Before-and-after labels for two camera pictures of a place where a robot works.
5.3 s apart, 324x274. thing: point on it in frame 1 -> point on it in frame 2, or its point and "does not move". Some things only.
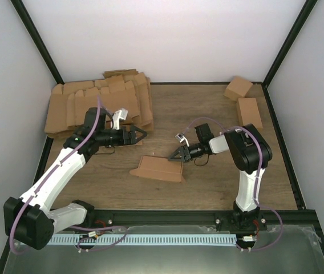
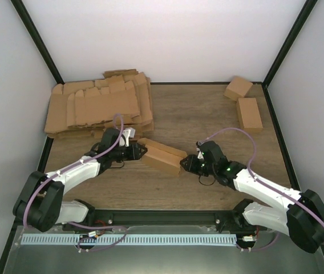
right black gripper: (186, 156) -> (190, 165)
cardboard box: (237, 88) does not move
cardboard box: (160, 168) -> (163, 157)
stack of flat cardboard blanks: (68, 103) does not move
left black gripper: (132, 140) -> (135, 151)
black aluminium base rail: (224, 220) does not move
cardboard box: (248, 112) does not move
